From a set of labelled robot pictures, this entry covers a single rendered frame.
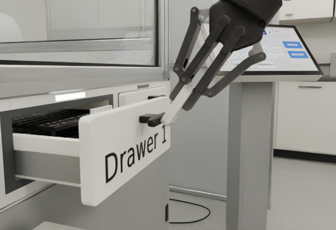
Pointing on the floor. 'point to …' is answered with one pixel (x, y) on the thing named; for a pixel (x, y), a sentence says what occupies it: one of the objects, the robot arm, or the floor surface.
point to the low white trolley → (54, 227)
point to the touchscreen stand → (248, 155)
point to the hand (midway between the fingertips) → (178, 105)
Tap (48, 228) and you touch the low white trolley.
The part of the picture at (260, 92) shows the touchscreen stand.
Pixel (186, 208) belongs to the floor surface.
